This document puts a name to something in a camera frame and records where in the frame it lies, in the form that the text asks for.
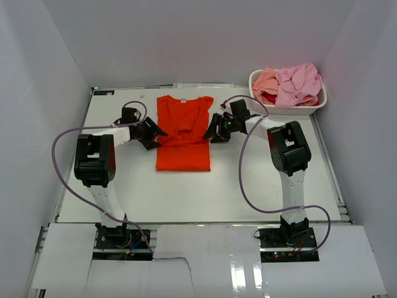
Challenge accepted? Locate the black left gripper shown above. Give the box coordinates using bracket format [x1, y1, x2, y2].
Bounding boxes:
[133, 117, 167, 151]

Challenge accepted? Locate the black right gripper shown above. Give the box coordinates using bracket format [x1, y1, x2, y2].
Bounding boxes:
[203, 113, 239, 143]

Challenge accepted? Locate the orange t shirt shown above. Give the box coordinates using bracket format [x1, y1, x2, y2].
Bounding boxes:
[156, 95, 214, 172]

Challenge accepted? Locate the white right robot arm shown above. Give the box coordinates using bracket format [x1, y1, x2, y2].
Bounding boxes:
[203, 99, 311, 248]

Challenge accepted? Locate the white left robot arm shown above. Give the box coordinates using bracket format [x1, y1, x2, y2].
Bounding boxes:
[74, 107, 168, 248]

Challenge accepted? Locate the black table label sticker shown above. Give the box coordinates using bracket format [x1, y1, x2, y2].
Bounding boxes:
[93, 90, 115, 96]

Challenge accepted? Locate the magenta t shirt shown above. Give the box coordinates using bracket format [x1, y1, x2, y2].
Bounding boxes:
[262, 93, 277, 106]

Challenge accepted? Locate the peach t shirt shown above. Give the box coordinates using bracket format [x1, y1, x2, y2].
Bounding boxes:
[251, 67, 279, 103]

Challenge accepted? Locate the white perforated laundry basket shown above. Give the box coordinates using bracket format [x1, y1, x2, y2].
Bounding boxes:
[248, 68, 328, 115]

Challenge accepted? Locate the light pink t shirt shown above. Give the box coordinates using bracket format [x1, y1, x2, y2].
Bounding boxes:
[275, 63, 323, 107]

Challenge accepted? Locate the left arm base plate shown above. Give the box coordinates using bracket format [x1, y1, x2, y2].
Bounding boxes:
[92, 229, 153, 261]

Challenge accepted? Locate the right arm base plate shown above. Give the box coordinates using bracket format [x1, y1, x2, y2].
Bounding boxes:
[254, 228, 319, 263]

